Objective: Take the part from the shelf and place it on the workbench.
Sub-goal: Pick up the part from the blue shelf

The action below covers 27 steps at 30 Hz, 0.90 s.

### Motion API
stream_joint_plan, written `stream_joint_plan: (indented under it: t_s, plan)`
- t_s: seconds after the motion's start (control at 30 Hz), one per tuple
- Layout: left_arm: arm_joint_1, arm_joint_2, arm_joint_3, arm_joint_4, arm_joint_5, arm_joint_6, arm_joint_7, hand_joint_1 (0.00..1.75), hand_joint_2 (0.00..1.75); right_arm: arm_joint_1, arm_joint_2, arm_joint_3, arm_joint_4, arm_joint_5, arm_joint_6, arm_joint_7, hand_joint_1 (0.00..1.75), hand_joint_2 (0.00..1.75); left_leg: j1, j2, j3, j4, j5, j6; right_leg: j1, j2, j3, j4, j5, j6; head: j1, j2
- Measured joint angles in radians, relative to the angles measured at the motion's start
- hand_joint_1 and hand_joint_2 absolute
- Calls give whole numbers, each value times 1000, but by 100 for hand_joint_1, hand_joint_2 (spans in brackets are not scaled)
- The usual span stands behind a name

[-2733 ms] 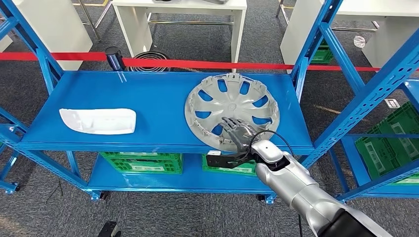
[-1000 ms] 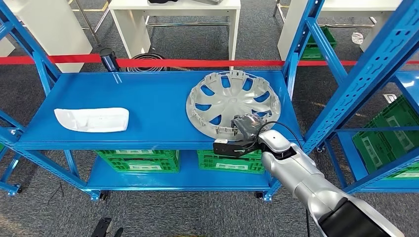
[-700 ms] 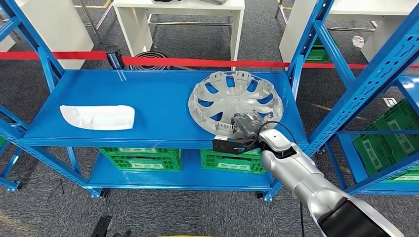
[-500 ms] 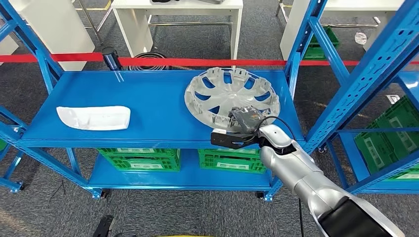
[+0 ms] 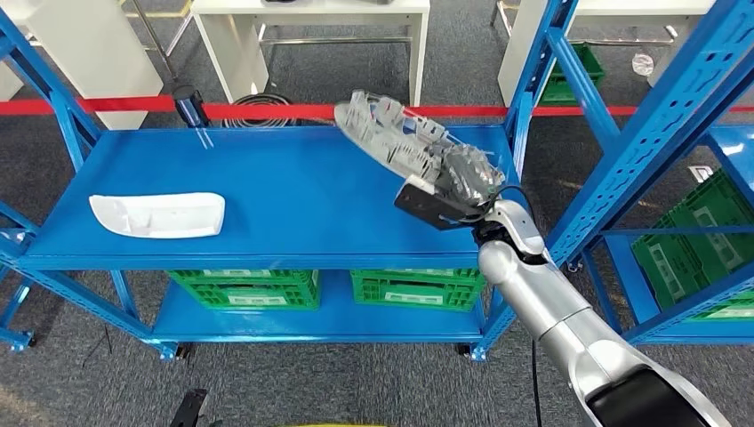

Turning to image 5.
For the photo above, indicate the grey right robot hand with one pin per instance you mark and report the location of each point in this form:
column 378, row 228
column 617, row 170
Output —
column 468, row 177

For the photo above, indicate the silver plastic wheel hubcap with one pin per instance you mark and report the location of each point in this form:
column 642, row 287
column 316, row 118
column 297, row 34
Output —
column 377, row 129

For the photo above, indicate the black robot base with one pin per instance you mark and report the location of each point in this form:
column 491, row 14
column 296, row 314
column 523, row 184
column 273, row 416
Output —
column 188, row 409

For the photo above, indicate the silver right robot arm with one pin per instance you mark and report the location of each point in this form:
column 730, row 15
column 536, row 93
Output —
column 548, row 306

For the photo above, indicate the blue metal shelf rack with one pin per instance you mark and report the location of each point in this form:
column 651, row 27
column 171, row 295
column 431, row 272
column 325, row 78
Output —
column 265, row 188
column 624, row 283

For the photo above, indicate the white plastic car part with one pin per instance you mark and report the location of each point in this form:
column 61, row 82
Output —
column 159, row 215

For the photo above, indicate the green plastic crate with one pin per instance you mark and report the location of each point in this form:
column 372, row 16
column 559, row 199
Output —
column 412, row 292
column 568, row 85
column 701, row 247
column 247, row 292

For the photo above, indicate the crumpled clear plastic piece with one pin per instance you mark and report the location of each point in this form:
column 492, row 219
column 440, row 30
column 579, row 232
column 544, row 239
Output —
column 643, row 63

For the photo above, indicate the red barrier belt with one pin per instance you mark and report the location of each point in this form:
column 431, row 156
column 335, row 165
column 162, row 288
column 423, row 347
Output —
column 265, row 111

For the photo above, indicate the white floor socket plate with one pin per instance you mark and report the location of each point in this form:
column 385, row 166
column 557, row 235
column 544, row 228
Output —
column 701, row 174

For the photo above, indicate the white table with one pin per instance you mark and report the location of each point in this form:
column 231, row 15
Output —
column 636, row 7
column 235, row 53
column 94, row 59

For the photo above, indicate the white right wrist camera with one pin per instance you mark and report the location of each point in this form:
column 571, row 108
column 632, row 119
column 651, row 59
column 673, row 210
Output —
column 419, row 184

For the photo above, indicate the black camera bracket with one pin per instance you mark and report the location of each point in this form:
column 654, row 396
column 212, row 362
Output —
column 430, row 209

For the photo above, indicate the black barrier post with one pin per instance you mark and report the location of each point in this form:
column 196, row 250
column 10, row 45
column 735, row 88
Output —
column 188, row 106

